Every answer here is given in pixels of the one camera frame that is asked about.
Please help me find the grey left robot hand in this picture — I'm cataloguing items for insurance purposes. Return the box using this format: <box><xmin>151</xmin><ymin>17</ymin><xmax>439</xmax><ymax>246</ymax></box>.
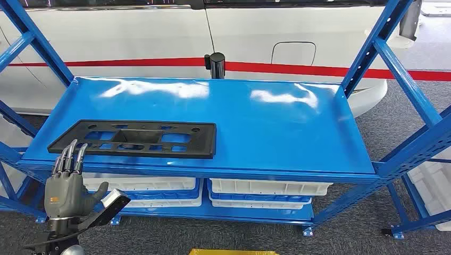
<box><xmin>44</xmin><ymin>139</ymin><xmax>110</xmax><ymax>220</ymax></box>

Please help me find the black plastic panel with cutouts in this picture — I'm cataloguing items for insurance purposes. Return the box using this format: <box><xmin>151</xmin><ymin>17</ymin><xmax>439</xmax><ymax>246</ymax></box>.
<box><xmin>47</xmin><ymin>120</ymin><xmax>217</xmax><ymax>160</ymax></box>

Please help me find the yellow floor tape square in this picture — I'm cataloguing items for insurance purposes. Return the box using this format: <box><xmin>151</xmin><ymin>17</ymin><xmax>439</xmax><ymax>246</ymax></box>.
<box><xmin>188</xmin><ymin>249</ymin><xmax>279</xmax><ymax>255</ymax></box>

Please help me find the red barrier belt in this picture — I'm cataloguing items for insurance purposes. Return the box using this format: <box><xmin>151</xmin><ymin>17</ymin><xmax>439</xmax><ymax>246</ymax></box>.
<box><xmin>7</xmin><ymin>57</ymin><xmax>451</xmax><ymax>82</ymax></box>

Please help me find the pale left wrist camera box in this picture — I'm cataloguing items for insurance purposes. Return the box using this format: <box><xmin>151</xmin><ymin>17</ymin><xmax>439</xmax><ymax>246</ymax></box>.
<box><xmin>101</xmin><ymin>189</ymin><xmax>131</xmax><ymax>226</ymax></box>

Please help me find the black stanchion post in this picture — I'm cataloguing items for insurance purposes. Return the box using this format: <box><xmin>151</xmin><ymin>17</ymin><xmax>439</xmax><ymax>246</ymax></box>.
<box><xmin>204</xmin><ymin>52</ymin><xmax>226</xmax><ymax>80</ymax></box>

